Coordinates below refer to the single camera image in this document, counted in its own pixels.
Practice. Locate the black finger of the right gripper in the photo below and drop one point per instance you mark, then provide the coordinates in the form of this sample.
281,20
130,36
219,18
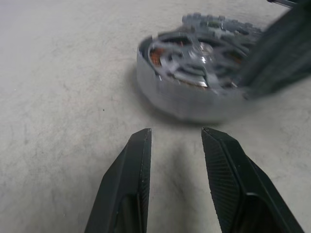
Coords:
279,55

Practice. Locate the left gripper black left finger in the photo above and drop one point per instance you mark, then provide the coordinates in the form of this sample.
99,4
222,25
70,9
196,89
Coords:
126,182

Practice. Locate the silver disc part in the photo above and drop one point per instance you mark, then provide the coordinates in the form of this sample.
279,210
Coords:
170,102

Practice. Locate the gray toothed motor cover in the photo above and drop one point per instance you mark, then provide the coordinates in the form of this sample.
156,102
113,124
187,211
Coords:
218,23

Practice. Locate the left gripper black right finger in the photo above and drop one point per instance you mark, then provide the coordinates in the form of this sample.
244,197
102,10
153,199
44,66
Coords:
230,182

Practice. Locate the motor stator with copper windings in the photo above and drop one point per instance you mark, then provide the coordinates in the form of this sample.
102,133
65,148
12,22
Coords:
155,57

